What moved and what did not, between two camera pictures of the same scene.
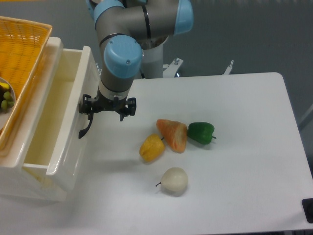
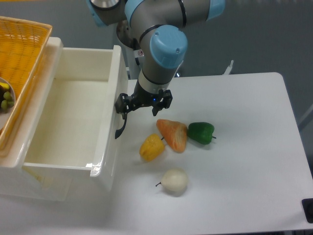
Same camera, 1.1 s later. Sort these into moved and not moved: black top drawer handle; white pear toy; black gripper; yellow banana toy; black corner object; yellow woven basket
Moved: black gripper; black top drawer handle
Not moved: yellow woven basket; black corner object; yellow banana toy; white pear toy
